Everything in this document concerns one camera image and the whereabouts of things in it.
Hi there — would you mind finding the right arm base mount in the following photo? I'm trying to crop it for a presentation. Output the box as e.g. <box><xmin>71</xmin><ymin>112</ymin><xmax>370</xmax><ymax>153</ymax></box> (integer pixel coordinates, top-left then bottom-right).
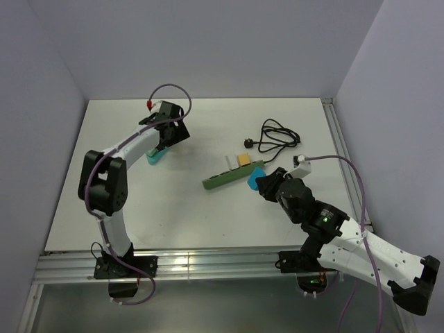
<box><xmin>274</xmin><ymin>250</ymin><xmax>340</xmax><ymax>299</ymax></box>

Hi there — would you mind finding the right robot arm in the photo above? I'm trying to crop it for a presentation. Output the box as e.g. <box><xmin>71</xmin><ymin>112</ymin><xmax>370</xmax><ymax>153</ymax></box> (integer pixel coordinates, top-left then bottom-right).
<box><xmin>255</xmin><ymin>168</ymin><xmax>440</xmax><ymax>316</ymax></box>

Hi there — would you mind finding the green power strip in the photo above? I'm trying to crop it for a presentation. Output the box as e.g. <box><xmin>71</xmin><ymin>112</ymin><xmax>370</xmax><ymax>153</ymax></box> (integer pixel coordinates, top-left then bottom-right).
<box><xmin>202</xmin><ymin>160</ymin><xmax>265</xmax><ymax>190</ymax></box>

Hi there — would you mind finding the small orange plug adapter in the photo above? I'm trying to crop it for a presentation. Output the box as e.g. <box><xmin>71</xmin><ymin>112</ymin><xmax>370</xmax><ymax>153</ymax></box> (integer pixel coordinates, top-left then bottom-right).
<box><xmin>237</xmin><ymin>153</ymin><xmax>251</xmax><ymax>167</ymax></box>

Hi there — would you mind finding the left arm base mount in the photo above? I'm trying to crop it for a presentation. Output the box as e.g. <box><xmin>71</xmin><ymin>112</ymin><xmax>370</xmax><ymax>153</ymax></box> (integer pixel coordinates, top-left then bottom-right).
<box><xmin>93</xmin><ymin>253</ymin><xmax>158</xmax><ymax>305</ymax></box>

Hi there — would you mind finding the blue plug adapter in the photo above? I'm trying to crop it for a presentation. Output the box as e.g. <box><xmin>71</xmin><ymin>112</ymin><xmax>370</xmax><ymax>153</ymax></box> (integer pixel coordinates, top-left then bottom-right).
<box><xmin>247</xmin><ymin>168</ymin><xmax>266</xmax><ymax>191</ymax></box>

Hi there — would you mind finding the white charger plug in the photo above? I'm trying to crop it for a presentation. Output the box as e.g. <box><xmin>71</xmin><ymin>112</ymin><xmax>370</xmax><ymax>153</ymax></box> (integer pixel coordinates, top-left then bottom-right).
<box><xmin>225</xmin><ymin>155</ymin><xmax>239</xmax><ymax>170</ymax></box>

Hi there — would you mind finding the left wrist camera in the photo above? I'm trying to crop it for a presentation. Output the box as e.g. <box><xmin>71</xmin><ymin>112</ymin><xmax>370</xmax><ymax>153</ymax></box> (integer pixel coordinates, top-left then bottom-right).
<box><xmin>146</xmin><ymin>100</ymin><xmax>163</xmax><ymax>112</ymax></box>

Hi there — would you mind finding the light green plug adapter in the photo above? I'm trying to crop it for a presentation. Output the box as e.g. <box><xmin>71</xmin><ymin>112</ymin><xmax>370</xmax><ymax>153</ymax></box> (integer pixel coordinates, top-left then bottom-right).
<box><xmin>146</xmin><ymin>148</ymin><xmax>157</xmax><ymax>157</ymax></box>

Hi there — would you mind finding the black power cord with plug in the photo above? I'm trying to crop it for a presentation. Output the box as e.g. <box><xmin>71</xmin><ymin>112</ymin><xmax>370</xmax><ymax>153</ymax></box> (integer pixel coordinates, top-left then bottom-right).
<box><xmin>241</xmin><ymin>118</ymin><xmax>302</xmax><ymax>167</ymax></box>

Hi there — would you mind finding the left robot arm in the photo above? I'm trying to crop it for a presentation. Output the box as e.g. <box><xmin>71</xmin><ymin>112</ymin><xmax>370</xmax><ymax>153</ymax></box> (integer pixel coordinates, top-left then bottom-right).
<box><xmin>78</xmin><ymin>101</ymin><xmax>190</xmax><ymax>277</ymax></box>

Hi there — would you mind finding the teal triangular power strip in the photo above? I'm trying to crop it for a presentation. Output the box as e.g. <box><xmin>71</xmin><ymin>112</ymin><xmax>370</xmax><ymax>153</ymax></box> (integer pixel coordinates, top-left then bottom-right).
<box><xmin>146</xmin><ymin>148</ymin><xmax>169</xmax><ymax>165</ymax></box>

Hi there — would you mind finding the aluminium rail frame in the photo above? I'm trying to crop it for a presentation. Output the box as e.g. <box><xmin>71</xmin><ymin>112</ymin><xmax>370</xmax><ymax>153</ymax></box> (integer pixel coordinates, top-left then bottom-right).
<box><xmin>17</xmin><ymin>98</ymin><xmax>417</xmax><ymax>332</ymax></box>

